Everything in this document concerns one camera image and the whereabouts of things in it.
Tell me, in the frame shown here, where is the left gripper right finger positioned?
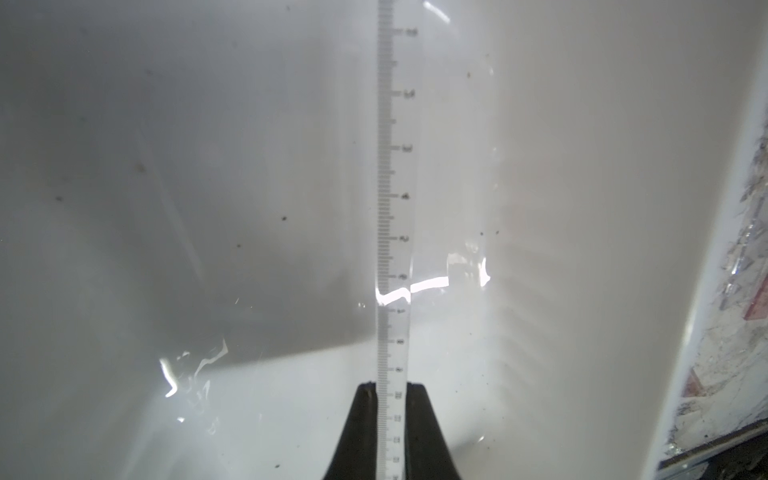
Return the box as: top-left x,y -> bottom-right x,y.
405,383 -> 461,480

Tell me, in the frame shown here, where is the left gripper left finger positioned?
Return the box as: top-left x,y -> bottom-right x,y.
323,382 -> 378,480

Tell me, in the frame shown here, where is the clear straight ruler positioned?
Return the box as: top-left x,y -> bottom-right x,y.
375,0 -> 496,480

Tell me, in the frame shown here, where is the white storage box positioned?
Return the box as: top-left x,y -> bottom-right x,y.
1,1 -> 767,479

